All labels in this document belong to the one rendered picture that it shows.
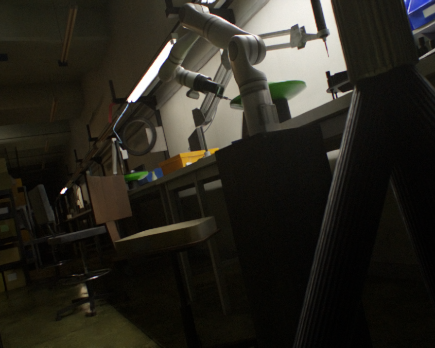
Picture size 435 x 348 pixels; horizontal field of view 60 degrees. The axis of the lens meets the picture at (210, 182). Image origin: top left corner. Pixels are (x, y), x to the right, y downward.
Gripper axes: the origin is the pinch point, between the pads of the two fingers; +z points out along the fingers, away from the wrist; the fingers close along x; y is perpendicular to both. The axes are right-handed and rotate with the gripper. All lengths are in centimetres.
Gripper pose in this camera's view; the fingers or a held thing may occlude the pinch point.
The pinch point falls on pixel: (231, 99)
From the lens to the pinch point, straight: 163.2
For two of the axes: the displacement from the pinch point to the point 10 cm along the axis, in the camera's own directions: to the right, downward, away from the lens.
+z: 8.3, 3.9, -4.0
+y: 3.1, -9.2, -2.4
